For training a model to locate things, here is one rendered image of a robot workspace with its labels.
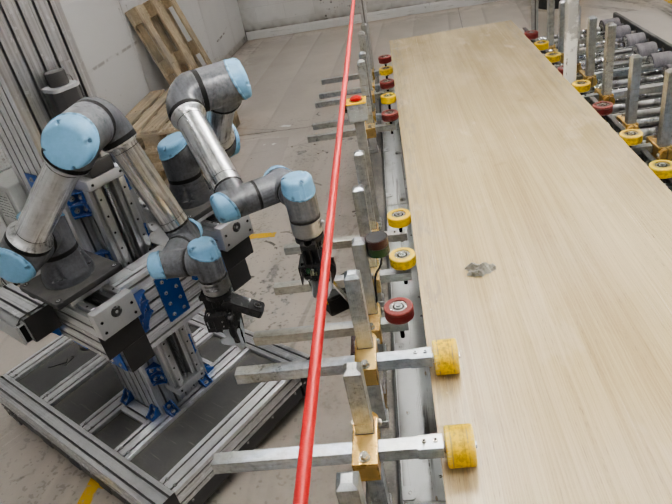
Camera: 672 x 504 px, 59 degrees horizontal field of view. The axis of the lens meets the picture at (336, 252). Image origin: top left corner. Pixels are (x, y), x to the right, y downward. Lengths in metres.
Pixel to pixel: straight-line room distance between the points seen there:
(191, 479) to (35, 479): 0.87
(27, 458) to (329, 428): 1.35
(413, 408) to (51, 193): 1.09
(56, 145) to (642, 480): 1.36
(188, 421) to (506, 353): 1.43
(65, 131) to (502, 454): 1.14
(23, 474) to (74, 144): 1.87
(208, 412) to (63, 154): 1.35
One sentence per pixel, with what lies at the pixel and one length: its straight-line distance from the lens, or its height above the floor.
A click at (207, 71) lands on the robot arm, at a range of 1.69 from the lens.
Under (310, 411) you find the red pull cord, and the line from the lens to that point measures 0.36.
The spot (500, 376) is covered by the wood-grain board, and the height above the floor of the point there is 0.90.
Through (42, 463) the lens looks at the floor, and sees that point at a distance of 3.02.
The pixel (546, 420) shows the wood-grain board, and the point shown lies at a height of 0.90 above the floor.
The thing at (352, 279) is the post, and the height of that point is 1.17.
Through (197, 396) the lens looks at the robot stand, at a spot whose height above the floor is 0.23.
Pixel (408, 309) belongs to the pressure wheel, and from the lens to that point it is 1.60.
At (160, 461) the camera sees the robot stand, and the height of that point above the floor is 0.21.
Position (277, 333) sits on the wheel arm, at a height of 0.86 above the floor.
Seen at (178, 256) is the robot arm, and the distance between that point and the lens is 1.58.
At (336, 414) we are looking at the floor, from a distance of 2.61.
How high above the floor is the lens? 1.90
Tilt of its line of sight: 32 degrees down
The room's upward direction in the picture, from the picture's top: 12 degrees counter-clockwise
